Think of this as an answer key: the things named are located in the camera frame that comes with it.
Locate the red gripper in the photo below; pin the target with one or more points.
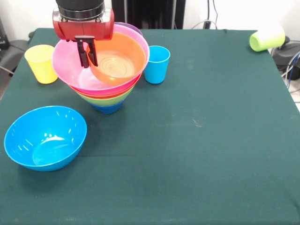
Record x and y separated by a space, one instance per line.
89 29

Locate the large pink bowl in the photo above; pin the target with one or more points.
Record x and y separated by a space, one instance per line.
68 68

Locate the small orange bowl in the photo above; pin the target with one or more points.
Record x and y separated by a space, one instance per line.
117 58

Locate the large orange bowl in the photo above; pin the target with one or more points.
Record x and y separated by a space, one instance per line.
112 94

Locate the green bowl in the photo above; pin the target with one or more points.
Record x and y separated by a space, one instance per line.
110 100

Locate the yellow cup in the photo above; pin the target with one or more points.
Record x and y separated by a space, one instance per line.
39 68

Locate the purple bowl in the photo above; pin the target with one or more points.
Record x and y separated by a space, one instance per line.
132 27

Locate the small dark blue bowl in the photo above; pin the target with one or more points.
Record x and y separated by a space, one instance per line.
107 109

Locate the light blue cup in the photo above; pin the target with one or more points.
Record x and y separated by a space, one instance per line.
155 70

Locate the grey chair base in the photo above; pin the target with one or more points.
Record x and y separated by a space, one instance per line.
11 54
288 54

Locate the large light blue bowl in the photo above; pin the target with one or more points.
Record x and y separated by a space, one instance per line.
44 138

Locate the black power plug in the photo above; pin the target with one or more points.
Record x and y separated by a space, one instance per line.
207 24

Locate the dark green table cloth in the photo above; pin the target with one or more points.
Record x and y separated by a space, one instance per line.
140 187

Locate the light green cup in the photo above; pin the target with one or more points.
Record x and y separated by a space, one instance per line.
269 37

